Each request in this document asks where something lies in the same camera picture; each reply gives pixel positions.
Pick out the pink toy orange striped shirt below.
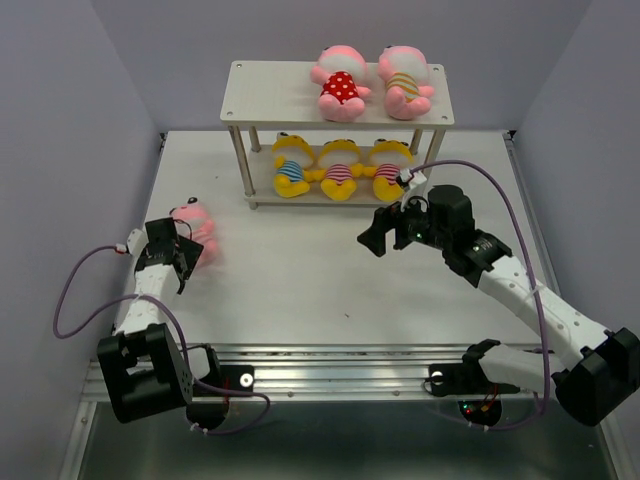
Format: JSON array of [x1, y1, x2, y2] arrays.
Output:
[[377, 46, 435, 121]]

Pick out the white two-tier wooden shelf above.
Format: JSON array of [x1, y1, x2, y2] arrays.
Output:
[[220, 52, 455, 208]]

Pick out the pink toy red polka-dot shirt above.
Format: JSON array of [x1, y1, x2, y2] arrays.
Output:
[[310, 45, 371, 123]]

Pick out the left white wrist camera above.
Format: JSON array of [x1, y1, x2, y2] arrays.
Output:
[[125, 229, 148, 258]]

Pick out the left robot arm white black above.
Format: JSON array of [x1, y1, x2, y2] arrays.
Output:
[[97, 217, 223, 423]]

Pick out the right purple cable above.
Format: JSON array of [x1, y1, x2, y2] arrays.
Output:
[[414, 159, 554, 431]]

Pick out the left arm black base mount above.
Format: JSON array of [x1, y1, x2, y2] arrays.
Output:
[[185, 364, 255, 434]]

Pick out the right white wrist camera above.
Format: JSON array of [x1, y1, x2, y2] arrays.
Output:
[[396, 168, 428, 210]]

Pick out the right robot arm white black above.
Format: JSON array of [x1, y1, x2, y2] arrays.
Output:
[[357, 185, 639, 427]]

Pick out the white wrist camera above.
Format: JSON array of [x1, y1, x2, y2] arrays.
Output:
[[396, 168, 428, 210], [125, 229, 148, 258]]

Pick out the yellow toy red stripes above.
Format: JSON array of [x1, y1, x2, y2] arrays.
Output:
[[363, 138, 414, 203], [312, 139, 364, 202]]

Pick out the yellow toy blue striped shirt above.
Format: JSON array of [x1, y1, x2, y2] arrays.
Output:
[[271, 132, 316, 199]]

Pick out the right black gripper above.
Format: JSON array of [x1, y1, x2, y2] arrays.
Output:
[[355, 187, 450, 257]]

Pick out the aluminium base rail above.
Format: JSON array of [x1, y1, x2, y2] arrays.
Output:
[[82, 344, 611, 404]]

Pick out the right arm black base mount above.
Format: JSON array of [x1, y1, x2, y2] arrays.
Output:
[[422, 363, 502, 430]]

